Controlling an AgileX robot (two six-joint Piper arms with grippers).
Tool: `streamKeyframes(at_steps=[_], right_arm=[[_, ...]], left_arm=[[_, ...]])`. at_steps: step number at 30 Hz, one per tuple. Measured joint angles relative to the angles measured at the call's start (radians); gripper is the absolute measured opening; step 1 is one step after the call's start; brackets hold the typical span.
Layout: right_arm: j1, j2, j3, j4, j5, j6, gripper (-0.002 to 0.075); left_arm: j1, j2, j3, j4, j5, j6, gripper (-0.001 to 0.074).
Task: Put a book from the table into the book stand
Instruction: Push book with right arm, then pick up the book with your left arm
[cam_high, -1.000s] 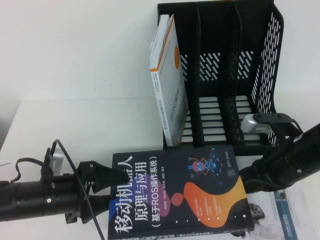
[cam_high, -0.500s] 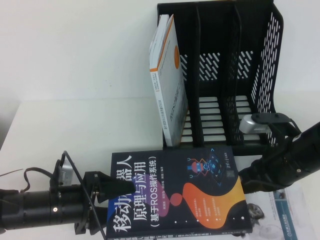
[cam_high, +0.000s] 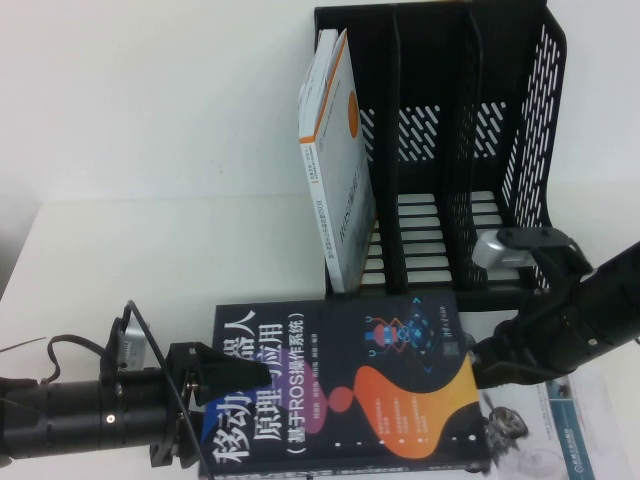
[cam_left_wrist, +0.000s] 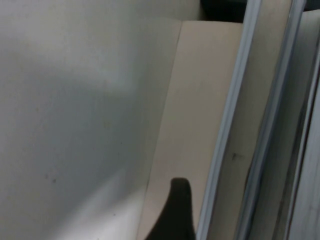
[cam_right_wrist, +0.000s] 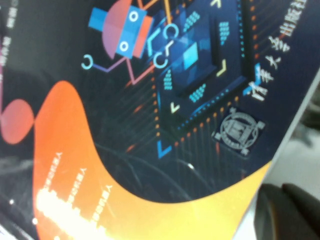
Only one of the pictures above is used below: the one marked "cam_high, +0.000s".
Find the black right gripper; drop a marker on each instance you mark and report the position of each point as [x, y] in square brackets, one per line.
[560, 330]

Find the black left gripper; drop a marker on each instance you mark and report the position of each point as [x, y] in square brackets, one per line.
[182, 420]

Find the dark blue robot book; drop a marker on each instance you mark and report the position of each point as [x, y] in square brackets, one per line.
[400, 400]

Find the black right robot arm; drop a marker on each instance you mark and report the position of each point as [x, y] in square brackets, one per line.
[617, 295]

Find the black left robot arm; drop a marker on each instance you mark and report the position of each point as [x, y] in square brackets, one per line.
[75, 415]

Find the white car suspension book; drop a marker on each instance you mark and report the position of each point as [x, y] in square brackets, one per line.
[550, 435]

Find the white orange book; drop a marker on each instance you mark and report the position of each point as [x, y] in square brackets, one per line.
[335, 150]

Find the black mesh book stand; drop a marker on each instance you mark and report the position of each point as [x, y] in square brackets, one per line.
[415, 60]

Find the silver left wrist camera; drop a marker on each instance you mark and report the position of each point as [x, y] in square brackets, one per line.
[132, 345]

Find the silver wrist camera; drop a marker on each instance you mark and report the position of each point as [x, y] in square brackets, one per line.
[132, 345]
[492, 250]

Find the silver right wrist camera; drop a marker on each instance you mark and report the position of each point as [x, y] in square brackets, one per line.
[492, 250]

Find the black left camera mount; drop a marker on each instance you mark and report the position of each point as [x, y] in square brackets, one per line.
[114, 350]

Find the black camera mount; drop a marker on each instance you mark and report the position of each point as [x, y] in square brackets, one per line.
[114, 350]
[535, 239]

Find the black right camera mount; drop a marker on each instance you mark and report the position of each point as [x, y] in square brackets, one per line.
[535, 239]

